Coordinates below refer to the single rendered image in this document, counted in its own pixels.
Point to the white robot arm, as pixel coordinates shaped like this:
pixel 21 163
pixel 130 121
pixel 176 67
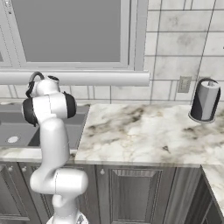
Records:
pixel 55 140

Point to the grey sink basin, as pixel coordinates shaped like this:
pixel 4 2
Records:
pixel 17 128

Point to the small white cupboard knob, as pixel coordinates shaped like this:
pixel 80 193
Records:
pixel 24 168
pixel 10 168
pixel 102 172

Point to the paper towel roll holder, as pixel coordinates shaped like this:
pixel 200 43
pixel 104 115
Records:
pixel 205 100

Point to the dark wood corner cupboard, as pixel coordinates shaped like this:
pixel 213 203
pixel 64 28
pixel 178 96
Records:
pixel 204 204

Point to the grey wall socket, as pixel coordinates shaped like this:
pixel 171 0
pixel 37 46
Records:
pixel 184 84

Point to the grey window frame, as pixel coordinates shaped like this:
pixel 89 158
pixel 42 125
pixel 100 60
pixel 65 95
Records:
pixel 73 35

